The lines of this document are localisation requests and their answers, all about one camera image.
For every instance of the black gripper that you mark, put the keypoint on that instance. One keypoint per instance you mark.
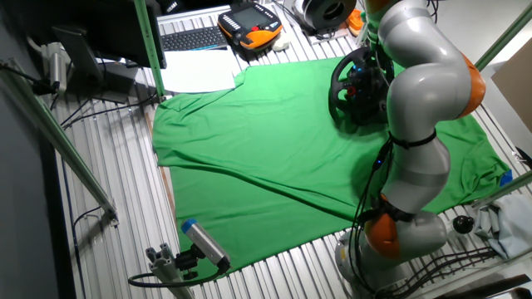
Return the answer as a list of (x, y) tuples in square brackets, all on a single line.
[(382, 62)]

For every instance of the black racing steering wheel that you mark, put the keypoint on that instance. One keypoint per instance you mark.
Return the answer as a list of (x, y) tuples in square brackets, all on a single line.
[(334, 95)]

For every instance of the silver and orange robot arm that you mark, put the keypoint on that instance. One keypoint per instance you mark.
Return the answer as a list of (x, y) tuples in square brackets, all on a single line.
[(420, 83)]

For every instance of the black steering wheel base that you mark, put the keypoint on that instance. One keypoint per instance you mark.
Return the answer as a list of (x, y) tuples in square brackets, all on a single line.
[(372, 117)]

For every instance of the orange plastic object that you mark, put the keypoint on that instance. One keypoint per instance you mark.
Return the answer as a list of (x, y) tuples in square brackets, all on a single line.
[(356, 23)]

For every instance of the white rounded lump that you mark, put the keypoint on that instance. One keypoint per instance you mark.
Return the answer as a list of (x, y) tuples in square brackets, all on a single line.
[(282, 42)]

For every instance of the brown cardboard sheet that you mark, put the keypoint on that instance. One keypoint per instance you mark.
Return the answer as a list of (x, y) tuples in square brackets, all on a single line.
[(515, 91)]

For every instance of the orange and black teach pendant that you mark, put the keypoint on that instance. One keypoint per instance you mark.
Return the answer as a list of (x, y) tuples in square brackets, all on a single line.
[(249, 25)]

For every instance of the green cloth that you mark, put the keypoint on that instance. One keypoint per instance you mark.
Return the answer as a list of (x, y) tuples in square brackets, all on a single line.
[(270, 145)]

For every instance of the blue tape piece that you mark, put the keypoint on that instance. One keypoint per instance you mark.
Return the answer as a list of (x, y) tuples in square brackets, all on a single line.
[(506, 178)]

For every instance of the small black object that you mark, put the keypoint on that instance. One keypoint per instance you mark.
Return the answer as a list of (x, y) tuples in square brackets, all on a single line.
[(524, 158)]

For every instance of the black round knob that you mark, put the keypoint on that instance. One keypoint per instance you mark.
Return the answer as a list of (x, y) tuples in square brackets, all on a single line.
[(463, 224)]

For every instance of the white paper sheet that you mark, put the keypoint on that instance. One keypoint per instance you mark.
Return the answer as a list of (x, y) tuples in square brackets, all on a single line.
[(199, 72)]

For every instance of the black computer keyboard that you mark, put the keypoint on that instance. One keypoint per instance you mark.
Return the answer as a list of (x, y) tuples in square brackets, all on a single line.
[(193, 39)]

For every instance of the pale grey cloth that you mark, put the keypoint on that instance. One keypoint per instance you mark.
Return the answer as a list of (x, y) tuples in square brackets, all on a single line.
[(505, 224)]

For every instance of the dark flat bar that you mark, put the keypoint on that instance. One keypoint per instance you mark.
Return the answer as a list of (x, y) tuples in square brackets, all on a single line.
[(482, 288)]

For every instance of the brown wooden strip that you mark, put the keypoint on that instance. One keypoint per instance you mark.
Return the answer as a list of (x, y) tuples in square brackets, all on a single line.
[(165, 184)]

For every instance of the black computer monitor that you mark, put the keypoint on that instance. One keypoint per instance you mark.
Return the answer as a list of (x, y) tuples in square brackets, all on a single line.
[(104, 29)]

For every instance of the pale green frame post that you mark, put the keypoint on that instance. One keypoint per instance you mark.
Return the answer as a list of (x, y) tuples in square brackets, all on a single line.
[(365, 31)]

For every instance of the green metal frame beam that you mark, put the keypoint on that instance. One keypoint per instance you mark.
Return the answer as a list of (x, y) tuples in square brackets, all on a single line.
[(147, 41), (54, 133), (503, 37), (503, 189)]

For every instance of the silver camera with blue cap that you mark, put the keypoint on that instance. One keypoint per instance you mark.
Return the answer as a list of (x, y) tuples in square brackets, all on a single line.
[(205, 243)]

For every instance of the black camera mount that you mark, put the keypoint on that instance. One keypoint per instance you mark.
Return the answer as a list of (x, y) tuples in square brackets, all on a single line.
[(187, 261)]

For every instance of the aluminium profile post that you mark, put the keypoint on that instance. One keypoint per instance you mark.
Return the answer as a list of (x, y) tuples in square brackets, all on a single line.
[(166, 270)]

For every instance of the plain silver camera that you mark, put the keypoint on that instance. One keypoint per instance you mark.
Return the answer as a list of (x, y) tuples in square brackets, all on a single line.
[(57, 68)]

